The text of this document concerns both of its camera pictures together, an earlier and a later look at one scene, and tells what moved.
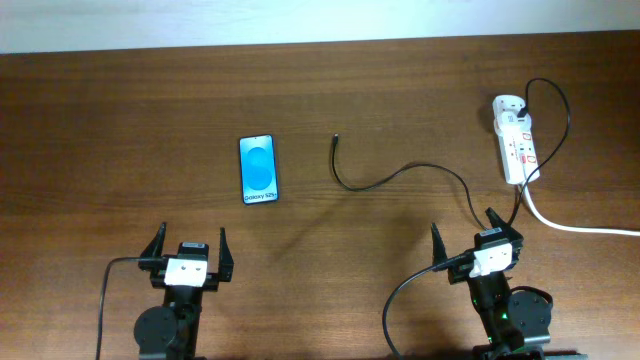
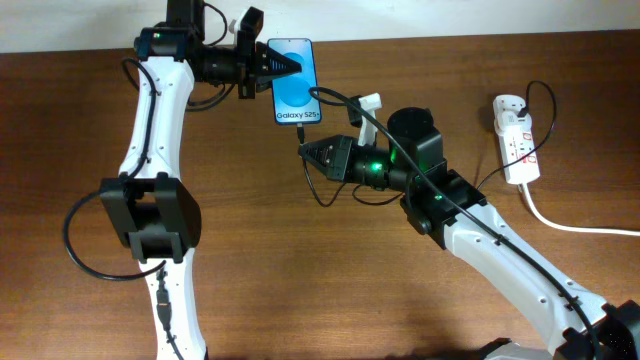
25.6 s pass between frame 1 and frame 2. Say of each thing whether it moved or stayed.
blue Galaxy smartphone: moved
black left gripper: moved
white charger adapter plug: stayed
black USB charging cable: moved
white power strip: stayed
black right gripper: moved
